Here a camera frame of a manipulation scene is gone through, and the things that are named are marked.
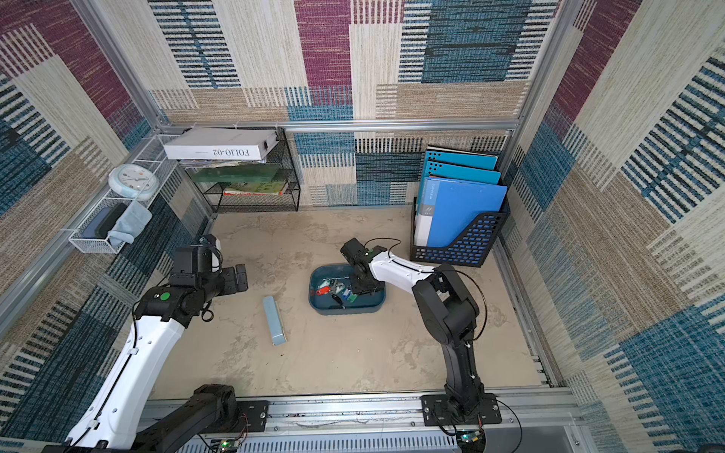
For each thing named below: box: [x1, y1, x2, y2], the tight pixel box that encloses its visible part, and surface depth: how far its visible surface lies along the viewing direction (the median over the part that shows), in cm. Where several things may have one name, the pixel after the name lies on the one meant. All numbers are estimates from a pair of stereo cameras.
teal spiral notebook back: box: [421, 146, 499, 178], surface depth 96 cm
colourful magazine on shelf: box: [222, 180, 287, 197], surface depth 101 cm
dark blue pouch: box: [82, 201, 128, 239], surface depth 67 cm
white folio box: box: [163, 127, 280, 161], surface depth 81 cm
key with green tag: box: [341, 287, 358, 303], surface depth 96 cm
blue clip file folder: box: [414, 177, 508, 248], surface depth 89 cm
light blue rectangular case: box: [262, 295, 287, 347], surface depth 86 cm
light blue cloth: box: [107, 200, 153, 249], surface depth 70 cm
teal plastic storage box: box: [308, 263, 388, 316], surface depth 94 cm
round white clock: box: [107, 163, 160, 202], surface depth 76 cm
